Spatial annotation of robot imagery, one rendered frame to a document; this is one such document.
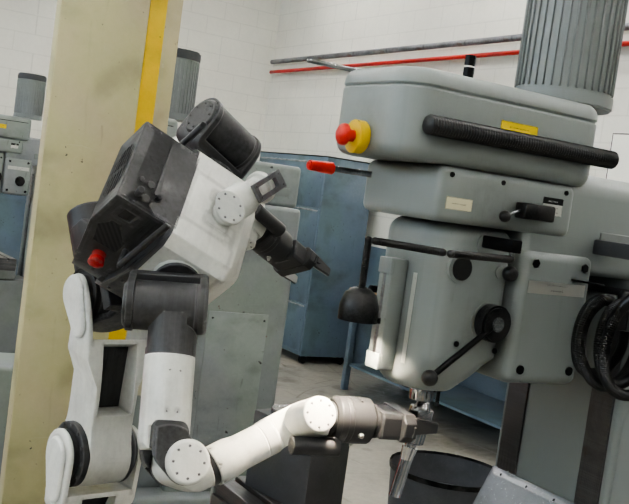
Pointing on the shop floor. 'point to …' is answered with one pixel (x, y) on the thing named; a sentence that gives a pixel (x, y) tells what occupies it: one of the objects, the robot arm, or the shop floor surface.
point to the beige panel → (119, 81)
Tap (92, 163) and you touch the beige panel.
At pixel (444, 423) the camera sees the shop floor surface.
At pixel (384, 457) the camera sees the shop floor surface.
